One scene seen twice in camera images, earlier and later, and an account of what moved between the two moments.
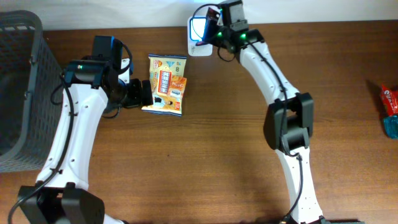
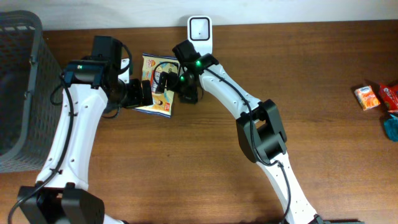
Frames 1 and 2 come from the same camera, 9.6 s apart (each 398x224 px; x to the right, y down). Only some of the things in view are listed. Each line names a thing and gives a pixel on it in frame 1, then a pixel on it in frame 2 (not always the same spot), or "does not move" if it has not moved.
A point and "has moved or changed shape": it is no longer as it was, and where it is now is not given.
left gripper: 137,98 does not move
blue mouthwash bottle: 391,126 does not move
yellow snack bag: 161,68 has moved or changed shape
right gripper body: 219,37 -> 181,84
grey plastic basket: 30,124 does not move
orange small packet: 178,84 has moved or changed shape
